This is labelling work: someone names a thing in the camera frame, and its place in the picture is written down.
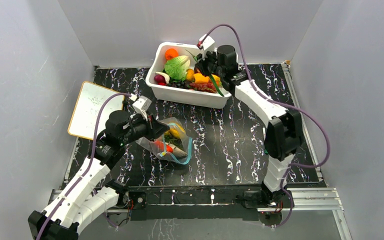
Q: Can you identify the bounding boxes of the toy green cabbage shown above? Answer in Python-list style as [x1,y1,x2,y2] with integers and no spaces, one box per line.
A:
[164,55,191,81]

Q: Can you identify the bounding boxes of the white board wooden frame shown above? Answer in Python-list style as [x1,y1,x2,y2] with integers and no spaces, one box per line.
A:
[67,81,125,140]

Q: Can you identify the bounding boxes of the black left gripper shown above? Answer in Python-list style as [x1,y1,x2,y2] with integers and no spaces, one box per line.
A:
[120,111,170,146]

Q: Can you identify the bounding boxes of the toy red tomato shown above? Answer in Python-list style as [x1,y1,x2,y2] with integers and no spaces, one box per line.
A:
[153,140,174,155]

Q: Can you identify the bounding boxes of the toy purple onion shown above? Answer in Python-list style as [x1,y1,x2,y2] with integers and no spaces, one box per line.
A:
[154,72,171,85]

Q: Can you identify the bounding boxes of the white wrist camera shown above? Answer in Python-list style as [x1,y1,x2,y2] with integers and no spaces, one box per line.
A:
[132,95,152,121]
[196,34,216,60]

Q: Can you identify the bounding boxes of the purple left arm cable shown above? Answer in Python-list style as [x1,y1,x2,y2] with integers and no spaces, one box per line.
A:
[35,92,138,240]

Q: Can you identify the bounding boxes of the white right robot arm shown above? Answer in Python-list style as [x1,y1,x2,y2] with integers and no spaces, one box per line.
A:
[195,43,305,208]

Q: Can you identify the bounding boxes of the clear zip top bag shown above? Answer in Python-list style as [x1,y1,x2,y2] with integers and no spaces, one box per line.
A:
[136,117,193,165]

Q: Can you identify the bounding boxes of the toy yellow pepper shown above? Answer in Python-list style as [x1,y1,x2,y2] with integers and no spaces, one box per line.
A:
[192,73,210,84]

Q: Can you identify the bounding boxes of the toy green bean pod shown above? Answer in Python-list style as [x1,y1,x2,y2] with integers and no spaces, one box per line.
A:
[184,50,225,97]

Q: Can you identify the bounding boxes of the toy red grapes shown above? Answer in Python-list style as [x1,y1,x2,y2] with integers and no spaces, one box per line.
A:
[189,82,217,94]

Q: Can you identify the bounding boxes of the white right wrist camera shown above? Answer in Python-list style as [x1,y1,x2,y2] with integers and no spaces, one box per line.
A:
[196,34,216,60]

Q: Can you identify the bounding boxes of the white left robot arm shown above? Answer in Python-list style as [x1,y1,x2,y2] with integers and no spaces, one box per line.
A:
[27,110,170,240]

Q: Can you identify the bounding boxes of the toy grey fish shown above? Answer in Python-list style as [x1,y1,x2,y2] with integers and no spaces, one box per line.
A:
[168,144,188,160]

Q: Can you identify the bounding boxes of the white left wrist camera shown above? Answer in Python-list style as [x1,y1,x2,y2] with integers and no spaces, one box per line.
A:
[132,95,152,121]

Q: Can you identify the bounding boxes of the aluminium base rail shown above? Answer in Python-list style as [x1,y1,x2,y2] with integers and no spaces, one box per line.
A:
[44,187,345,220]

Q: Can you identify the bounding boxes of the white plastic food bin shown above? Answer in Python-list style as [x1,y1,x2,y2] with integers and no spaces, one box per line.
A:
[145,42,232,109]

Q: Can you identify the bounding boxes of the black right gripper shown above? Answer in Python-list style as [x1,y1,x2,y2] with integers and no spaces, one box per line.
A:
[194,48,225,79]

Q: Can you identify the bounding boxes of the toy yellow lemon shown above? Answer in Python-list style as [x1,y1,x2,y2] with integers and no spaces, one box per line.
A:
[169,122,186,139]

